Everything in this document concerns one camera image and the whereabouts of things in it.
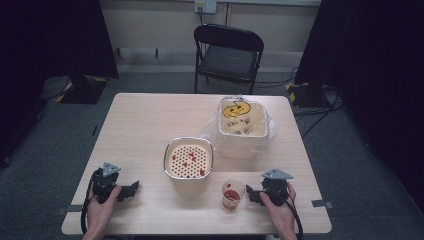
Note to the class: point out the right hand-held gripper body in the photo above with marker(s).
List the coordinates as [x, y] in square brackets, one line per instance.
[275, 188]

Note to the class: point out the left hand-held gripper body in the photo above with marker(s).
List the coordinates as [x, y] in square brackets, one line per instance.
[104, 186]

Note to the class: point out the clear plastic cup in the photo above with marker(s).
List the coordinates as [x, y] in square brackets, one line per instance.
[232, 195]

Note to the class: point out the person's left hand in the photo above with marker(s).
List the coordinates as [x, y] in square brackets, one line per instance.
[100, 213]

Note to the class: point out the person's right hand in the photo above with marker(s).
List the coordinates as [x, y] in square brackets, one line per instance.
[282, 215]

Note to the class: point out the red food scraps in cup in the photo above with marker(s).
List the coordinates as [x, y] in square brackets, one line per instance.
[231, 195]

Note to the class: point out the grey tape strip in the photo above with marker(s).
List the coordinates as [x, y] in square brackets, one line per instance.
[322, 203]
[68, 209]

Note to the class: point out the cream bin with metal rim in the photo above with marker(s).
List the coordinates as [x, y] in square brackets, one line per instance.
[188, 163]

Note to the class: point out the perforated cream strainer insert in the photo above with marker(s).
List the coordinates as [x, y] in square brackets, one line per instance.
[188, 161]

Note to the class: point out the white bin with yellow face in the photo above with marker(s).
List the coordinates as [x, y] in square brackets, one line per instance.
[242, 123]

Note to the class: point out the clear plastic bin bag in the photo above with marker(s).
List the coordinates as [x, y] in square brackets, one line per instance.
[208, 131]

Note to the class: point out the black stand base striped tape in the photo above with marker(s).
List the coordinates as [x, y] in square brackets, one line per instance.
[305, 95]
[84, 90]

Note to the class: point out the black folding chair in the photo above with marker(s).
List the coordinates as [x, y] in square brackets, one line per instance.
[228, 56]

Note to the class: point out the black curtain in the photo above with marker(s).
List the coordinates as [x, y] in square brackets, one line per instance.
[50, 60]
[373, 83]

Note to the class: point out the white wall socket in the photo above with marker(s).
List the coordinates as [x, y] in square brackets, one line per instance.
[205, 6]

